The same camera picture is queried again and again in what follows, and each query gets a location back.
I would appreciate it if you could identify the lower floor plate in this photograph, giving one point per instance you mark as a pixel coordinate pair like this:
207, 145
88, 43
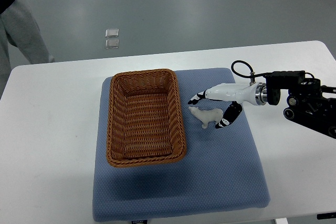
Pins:
112, 44

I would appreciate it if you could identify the brown wicker basket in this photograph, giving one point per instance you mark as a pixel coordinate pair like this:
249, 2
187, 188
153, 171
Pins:
145, 123

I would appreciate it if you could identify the floor plate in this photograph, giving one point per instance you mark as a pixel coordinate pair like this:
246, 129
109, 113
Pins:
112, 32
112, 44

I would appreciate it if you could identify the upper floor plate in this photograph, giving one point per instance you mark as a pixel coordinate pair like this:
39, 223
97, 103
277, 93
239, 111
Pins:
112, 32

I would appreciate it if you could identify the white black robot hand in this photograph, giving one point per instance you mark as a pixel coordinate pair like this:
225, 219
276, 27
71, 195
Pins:
236, 94

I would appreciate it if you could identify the white bear figurine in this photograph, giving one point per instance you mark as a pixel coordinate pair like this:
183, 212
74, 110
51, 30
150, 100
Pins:
206, 116

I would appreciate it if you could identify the blue textured mat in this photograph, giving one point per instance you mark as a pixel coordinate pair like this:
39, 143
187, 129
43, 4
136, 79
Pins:
221, 170

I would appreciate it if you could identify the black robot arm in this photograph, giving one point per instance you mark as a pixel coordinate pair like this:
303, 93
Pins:
306, 104

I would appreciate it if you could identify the person in grey trousers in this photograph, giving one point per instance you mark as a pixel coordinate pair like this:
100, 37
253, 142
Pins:
19, 28

